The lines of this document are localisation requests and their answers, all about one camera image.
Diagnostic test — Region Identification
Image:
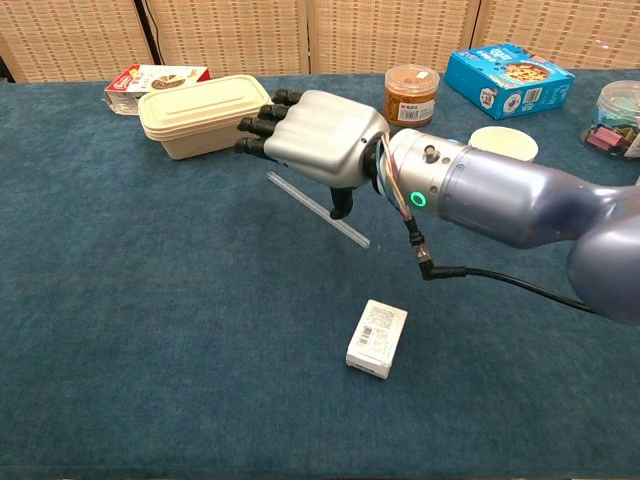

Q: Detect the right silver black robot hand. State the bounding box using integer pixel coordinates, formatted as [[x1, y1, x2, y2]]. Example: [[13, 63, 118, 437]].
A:
[[234, 88, 391, 221]]

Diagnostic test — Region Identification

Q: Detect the clear plastic straw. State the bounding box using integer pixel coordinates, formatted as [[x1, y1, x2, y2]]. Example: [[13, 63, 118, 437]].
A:
[[266, 170, 371, 249]]

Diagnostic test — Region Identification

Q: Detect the white paper cup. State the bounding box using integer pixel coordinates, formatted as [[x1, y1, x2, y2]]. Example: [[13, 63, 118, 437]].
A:
[[467, 125, 540, 164]]

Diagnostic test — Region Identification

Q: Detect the brown jar with clear lid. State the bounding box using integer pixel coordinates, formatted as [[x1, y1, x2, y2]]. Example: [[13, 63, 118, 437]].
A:
[[382, 63, 442, 129]]

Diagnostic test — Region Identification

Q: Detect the bamboo folding screen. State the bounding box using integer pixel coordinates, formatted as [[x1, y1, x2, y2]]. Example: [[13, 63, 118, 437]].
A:
[[0, 0, 640, 84]]

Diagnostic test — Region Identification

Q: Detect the beige lidded lunch box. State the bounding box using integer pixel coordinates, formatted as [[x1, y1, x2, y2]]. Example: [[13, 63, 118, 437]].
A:
[[137, 73, 274, 161]]

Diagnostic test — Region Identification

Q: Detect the red white snack box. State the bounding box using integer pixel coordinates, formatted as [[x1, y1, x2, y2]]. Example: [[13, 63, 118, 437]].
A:
[[103, 63, 212, 117]]

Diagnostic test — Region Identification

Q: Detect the blue cookie box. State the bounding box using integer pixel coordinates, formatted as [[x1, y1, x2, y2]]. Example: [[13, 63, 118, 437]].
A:
[[443, 42, 577, 121]]

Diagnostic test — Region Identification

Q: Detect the black tripod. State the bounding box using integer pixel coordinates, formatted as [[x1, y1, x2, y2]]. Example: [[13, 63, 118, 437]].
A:
[[133, 0, 162, 66]]

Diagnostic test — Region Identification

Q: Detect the small white cardboard box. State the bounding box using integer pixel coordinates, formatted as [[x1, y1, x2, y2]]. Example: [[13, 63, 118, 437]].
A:
[[345, 298, 409, 381]]

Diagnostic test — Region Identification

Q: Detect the blue table mat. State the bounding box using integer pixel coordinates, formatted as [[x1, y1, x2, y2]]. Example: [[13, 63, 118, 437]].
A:
[[0, 68, 640, 480]]

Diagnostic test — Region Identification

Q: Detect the clear jar of binder clips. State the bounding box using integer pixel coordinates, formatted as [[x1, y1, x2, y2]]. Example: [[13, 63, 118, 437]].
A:
[[579, 79, 640, 161]]

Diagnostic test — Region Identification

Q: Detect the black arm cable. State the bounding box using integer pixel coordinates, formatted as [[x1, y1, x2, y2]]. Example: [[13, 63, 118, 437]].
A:
[[403, 212, 597, 315]]

